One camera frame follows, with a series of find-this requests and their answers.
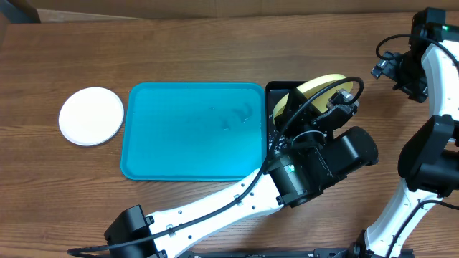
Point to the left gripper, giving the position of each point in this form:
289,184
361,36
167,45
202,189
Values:
290,108

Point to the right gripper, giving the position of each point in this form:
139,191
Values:
419,90

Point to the white plate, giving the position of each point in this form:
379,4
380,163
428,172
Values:
91,116

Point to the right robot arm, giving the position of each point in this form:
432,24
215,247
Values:
428,171

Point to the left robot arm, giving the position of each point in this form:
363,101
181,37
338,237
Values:
289,177

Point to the teal plastic tray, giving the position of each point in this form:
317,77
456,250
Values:
194,131

